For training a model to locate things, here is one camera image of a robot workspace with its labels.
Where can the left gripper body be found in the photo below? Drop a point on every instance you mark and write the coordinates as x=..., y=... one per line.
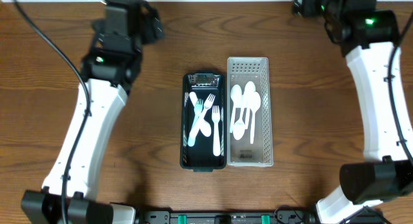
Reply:
x=151, y=22

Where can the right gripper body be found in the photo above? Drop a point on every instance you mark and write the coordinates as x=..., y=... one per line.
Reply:
x=303, y=0

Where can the white fork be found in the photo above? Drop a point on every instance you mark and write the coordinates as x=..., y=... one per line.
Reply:
x=194, y=131
x=198, y=108
x=216, y=120

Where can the white spoon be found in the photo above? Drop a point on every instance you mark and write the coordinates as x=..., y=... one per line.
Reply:
x=249, y=88
x=254, y=104
x=235, y=95
x=239, y=125
x=207, y=129

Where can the clear plastic basket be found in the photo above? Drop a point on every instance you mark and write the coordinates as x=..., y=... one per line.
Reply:
x=241, y=153

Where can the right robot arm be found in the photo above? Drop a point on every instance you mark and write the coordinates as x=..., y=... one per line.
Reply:
x=370, y=40

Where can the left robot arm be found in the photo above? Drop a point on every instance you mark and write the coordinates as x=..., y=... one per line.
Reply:
x=106, y=76

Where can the black plastic basket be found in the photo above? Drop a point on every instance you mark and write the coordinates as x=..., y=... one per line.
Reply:
x=200, y=158

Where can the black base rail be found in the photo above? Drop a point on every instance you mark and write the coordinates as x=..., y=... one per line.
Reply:
x=282, y=215

